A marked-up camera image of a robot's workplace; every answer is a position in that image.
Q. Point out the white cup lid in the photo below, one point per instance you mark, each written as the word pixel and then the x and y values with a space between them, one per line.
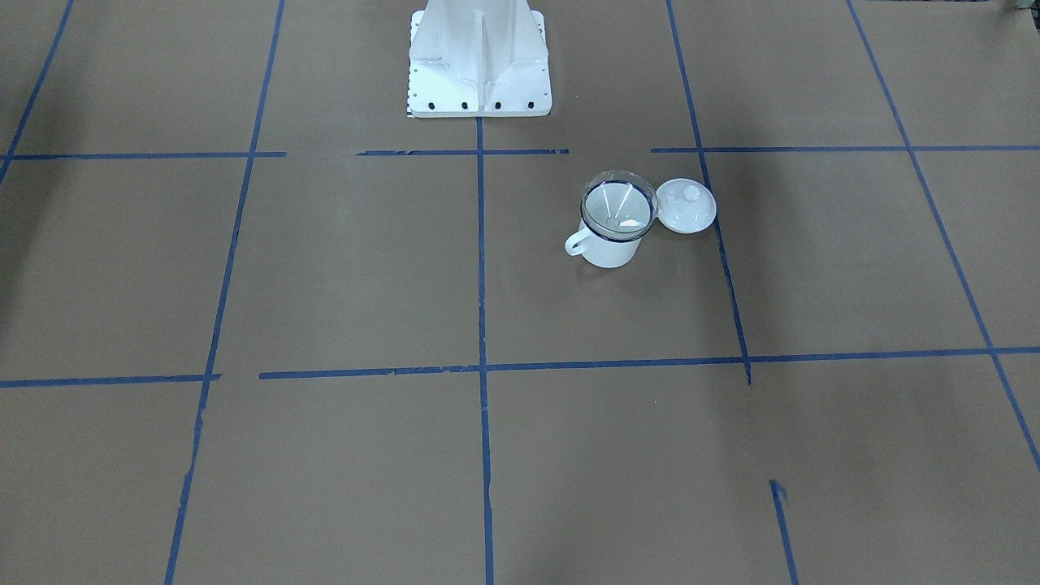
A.
pixel 685 206

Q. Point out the white enamel cup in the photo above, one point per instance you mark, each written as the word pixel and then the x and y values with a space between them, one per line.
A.
pixel 608 248

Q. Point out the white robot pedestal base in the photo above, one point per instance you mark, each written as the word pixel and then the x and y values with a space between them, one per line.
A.
pixel 478 58

